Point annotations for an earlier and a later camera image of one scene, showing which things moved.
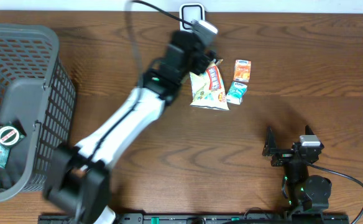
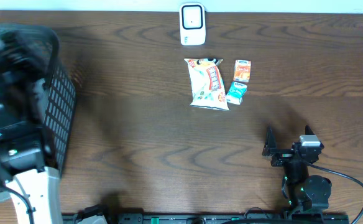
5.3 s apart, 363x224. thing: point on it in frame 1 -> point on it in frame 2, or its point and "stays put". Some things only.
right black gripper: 270,149 stays put
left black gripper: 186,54 -> 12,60
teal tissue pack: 236,93 stays put
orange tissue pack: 242,70 stays put
